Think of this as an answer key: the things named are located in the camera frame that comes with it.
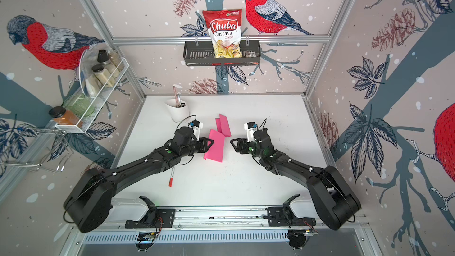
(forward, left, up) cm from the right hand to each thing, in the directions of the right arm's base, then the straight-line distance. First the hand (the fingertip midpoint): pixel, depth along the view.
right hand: (234, 140), depth 85 cm
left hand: (-1, +9, +3) cm, 9 cm away
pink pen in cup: (+28, +36, +2) cm, 45 cm away
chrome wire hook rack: (-20, +65, +25) cm, 73 cm away
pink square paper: (+14, +7, -8) cm, 18 cm away
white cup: (+18, +33, -2) cm, 38 cm away
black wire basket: (+40, +19, +23) cm, 50 cm away
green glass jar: (+1, +64, +24) cm, 68 cm away
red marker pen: (-16, +31, -12) cm, 37 cm away
